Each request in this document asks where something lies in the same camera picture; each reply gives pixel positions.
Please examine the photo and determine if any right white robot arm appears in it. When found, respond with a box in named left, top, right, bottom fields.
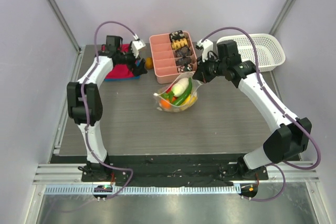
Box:
left=193, top=39, right=312, bottom=179

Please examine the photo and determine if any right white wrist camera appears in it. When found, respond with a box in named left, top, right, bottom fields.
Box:
left=196, top=39, right=214, bottom=62

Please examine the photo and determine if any white perforated plastic basket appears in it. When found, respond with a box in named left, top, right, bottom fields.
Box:
left=217, top=34, right=286, bottom=72

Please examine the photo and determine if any red folded cloth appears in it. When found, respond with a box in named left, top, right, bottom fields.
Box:
left=99, top=44, right=134, bottom=78

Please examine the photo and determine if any blue folded cloth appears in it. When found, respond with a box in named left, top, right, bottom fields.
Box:
left=104, top=76, right=140, bottom=82

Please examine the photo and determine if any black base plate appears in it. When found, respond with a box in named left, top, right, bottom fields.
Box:
left=78, top=154, right=268, bottom=187

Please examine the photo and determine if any black white dotted sock roll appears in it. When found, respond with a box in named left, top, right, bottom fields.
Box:
left=177, top=64, right=193, bottom=73

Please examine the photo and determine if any red apple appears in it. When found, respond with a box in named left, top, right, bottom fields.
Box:
left=165, top=86, right=176, bottom=103

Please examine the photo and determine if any yellow patterned sock roll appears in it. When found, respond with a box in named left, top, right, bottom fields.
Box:
left=171, top=38, right=188, bottom=50

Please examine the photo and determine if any yellow banana bunch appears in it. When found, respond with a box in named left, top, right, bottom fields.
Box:
left=181, top=94, right=198, bottom=111

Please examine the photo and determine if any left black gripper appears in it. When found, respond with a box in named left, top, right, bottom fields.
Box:
left=117, top=46, right=148, bottom=77

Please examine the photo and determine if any orange fruit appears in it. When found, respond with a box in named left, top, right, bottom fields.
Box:
left=160, top=99, right=172, bottom=110

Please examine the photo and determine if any white slotted cable duct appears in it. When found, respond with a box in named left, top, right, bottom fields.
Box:
left=45, top=184, right=241, bottom=196

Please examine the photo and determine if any brown kiwi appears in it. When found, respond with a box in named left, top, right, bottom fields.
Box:
left=145, top=57, right=154, bottom=70

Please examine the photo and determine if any clear polka dot zip bag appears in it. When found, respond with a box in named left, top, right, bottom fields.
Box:
left=153, top=72, right=202, bottom=112

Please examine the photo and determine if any white radish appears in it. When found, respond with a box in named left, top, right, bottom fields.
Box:
left=161, top=78, right=189, bottom=98

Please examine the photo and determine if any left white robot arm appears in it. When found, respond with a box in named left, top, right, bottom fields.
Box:
left=67, top=35, right=147, bottom=182

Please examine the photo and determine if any dark brown sock roll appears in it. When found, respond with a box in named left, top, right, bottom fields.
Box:
left=175, top=47, right=192, bottom=58

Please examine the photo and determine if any dark floral sock roll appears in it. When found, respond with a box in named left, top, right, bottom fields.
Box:
left=175, top=57, right=193, bottom=66

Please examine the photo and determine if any black patterned sock roll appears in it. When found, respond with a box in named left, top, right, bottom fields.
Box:
left=169, top=30, right=185, bottom=42

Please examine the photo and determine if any pink divided organizer tray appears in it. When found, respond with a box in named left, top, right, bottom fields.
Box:
left=149, top=31, right=197, bottom=84

